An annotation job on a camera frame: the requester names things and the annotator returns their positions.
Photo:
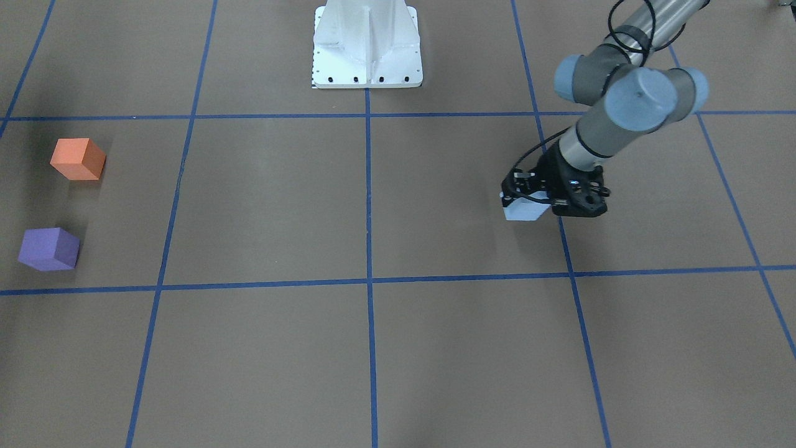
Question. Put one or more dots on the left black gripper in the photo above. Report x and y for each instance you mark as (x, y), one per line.
(550, 173)

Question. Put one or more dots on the light blue foam block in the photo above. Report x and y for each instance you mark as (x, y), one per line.
(520, 209)

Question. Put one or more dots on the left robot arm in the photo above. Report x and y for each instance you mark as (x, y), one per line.
(626, 100)

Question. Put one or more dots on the orange foam block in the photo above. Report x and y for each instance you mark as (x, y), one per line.
(78, 159)

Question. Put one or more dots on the purple foam block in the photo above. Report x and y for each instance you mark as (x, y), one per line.
(49, 249)

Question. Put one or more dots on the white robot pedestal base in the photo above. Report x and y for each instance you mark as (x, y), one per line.
(366, 45)

